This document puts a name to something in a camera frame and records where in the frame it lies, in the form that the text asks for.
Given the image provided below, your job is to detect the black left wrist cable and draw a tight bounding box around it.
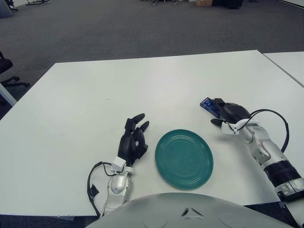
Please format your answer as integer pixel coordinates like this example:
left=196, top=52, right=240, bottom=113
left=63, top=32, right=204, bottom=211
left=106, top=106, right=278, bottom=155
left=86, top=161, right=114, bottom=217

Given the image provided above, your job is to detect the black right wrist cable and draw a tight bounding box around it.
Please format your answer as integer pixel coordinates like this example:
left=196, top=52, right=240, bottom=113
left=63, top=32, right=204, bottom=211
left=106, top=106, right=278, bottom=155
left=237, top=108, right=290, bottom=152

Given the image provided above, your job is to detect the black office chair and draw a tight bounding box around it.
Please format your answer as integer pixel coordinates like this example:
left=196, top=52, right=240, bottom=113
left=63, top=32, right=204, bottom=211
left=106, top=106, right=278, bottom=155
left=0, top=51, right=30, bottom=88

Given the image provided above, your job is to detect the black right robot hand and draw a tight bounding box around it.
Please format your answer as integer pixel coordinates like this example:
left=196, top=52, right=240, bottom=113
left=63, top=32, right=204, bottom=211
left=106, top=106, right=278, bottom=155
left=210, top=97, right=251, bottom=130

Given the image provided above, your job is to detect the white table leg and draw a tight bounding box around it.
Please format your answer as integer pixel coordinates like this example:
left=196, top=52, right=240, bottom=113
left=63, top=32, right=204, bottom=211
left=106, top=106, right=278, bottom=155
left=0, top=83, right=18, bottom=106

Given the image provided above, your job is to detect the large black case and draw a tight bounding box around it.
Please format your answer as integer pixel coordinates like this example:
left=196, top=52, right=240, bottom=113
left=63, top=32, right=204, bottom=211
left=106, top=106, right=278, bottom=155
left=212, top=0, right=244, bottom=10

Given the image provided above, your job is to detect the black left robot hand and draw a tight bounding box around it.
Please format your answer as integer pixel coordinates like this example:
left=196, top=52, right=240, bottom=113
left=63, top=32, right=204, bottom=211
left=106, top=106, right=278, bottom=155
left=117, top=113, right=150, bottom=167

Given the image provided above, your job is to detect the green round plate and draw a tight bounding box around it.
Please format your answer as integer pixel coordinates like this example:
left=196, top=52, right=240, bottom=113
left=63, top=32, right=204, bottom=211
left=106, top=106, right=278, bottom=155
left=154, top=129, right=214, bottom=190

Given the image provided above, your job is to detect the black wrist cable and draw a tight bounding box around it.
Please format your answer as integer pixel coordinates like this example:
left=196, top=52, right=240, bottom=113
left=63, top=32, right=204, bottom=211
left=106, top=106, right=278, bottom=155
left=86, top=161, right=114, bottom=217
left=237, top=108, right=290, bottom=152

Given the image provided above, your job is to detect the blue gum pack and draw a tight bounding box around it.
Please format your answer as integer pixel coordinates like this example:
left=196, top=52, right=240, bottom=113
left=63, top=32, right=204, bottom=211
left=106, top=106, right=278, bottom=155
left=199, top=96, right=220, bottom=118

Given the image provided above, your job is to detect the white side table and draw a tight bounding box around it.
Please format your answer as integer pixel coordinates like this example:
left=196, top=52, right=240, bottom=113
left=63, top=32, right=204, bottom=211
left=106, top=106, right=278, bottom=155
left=263, top=51, right=304, bottom=87

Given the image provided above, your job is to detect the grey robot torso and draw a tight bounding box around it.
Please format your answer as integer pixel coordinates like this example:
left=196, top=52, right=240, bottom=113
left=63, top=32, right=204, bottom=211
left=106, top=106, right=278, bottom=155
left=86, top=192, right=295, bottom=228

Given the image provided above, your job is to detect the grey wheeled cabinet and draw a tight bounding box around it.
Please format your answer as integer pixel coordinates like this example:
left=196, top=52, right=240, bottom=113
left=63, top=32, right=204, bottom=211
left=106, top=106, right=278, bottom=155
left=0, top=0, right=19, bottom=17

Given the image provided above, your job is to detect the black wheeled chair base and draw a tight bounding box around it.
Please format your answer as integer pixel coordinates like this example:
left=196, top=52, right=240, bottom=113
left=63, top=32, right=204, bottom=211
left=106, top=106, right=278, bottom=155
left=151, top=0, right=190, bottom=5

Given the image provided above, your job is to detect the black metal floor frame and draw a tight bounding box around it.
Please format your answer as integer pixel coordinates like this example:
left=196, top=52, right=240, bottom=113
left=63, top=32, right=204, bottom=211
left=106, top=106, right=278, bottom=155
left=26, top=0, right=52, bottom=6

